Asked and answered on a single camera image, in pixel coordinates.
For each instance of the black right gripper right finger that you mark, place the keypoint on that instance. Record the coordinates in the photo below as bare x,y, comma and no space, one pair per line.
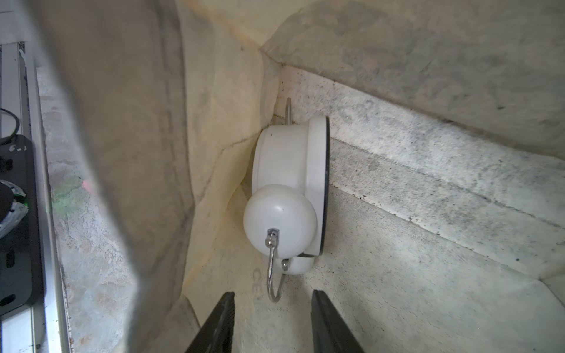
330,332

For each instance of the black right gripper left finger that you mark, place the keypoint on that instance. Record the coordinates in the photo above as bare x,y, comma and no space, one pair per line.
216,334

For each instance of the white alarm clock metal handle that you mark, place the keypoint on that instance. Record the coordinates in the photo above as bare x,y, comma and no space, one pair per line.
286,216

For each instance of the canvas tote bag green handles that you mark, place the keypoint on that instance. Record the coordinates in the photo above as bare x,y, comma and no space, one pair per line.
445,228

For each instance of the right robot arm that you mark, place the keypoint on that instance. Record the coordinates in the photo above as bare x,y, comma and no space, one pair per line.
22,279

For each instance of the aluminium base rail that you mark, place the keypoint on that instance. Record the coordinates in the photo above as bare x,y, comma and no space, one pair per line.
20,95

